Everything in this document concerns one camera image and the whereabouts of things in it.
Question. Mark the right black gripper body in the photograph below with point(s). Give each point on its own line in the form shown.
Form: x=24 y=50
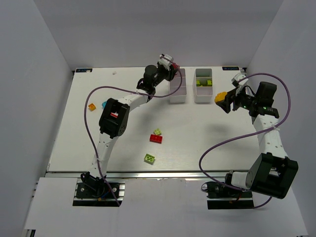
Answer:
x=232 y=99

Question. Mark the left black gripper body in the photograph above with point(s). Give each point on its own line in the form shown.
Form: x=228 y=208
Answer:
x=169 y=74

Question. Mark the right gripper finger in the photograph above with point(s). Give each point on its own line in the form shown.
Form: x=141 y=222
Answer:
x=231 y=95
x=225 y=105

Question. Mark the yellow oval lego piece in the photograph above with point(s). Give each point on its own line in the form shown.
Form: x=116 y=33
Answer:
x=220 y=97

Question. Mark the red 2x3 lego brick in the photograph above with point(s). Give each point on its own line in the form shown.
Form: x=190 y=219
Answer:
x=156 y=138

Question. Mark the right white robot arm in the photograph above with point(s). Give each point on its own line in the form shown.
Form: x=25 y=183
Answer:
x=273 y=172

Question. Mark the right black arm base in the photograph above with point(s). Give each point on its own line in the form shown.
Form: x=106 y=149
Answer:
x=220 y=197

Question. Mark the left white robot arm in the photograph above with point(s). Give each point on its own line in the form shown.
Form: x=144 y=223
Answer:
x=114 y=117

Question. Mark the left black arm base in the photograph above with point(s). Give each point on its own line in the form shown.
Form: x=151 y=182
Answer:
x=94 y=192

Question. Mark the left white sorting container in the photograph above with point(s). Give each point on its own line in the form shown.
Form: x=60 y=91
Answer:
x=177 y=90

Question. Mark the white sorting container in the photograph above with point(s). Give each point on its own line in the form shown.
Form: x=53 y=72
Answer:
x=202 y=94
x=177 y=90

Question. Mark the right white sorting container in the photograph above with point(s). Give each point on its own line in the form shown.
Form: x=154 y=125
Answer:
x=202 y=94

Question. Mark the pale green 2x2 lego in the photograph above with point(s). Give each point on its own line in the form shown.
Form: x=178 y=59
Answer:
x=157 y=132

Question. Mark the red curved lego brick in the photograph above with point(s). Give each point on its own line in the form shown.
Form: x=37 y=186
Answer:
x=114 y=114

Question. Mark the orange small lego brick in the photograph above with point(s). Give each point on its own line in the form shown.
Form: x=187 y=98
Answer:
x=92 y=107

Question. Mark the lime 2x2 lego brick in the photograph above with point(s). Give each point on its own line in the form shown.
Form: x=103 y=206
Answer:
x=149 y=159

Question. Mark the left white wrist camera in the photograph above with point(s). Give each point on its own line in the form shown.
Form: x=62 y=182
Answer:
x=165 y=60

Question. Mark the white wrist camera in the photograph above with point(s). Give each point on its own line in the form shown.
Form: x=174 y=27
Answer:
x=165 y=60
x=239 y=81

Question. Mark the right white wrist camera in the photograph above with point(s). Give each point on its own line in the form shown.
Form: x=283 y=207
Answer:
x=239 y=81

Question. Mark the aluminium table rail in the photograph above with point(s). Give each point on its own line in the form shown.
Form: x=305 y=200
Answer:
x=129 y=175

